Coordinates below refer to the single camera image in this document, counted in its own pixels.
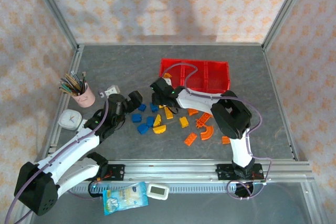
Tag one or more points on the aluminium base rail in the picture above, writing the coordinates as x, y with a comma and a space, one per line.
170, 170

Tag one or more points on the blue white snack bag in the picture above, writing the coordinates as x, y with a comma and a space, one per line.
123, 197

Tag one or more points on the tan pencil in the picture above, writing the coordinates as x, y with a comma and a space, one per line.
68, 79

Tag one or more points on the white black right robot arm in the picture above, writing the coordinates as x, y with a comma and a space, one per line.
199, 100

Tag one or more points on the orange curved lego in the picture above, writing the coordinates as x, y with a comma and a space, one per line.
207, 133
225, 140

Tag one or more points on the white digital timer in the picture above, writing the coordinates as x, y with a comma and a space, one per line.
157, 190

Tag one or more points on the yellow long lego slope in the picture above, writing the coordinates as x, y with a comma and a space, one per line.
168, 113

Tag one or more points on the white square clock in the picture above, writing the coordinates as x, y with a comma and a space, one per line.
69, 119

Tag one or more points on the dark paint brush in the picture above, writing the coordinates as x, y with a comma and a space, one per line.
83, 79

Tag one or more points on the pink cup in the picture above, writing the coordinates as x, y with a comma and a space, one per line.
86, 99

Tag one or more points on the blue lego brick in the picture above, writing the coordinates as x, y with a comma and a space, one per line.
153, 108
143, 128
149, 121
136, 118

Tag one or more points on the aluminium table edge rail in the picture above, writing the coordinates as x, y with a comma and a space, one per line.
170, 44
273, 77
74, 61

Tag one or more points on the yellow half-round lego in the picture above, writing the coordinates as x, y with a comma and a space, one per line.
159, 129

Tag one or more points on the aluminium frame post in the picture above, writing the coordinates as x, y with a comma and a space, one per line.
56, 14
284, 11

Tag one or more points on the silver tipped pen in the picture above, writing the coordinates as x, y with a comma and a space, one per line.
74, 77

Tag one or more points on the green pen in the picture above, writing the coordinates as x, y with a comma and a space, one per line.
65, 88

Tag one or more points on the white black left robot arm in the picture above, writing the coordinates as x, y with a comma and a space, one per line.
78, 140

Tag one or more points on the orange lego rail piece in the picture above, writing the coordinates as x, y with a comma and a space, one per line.
204, 119

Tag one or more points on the orange lego brick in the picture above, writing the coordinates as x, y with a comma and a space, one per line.
193, 112

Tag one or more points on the yellow lego brick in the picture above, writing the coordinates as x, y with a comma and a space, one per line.
184, 122

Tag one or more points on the orange lego plate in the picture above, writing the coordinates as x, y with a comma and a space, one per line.
190, 139

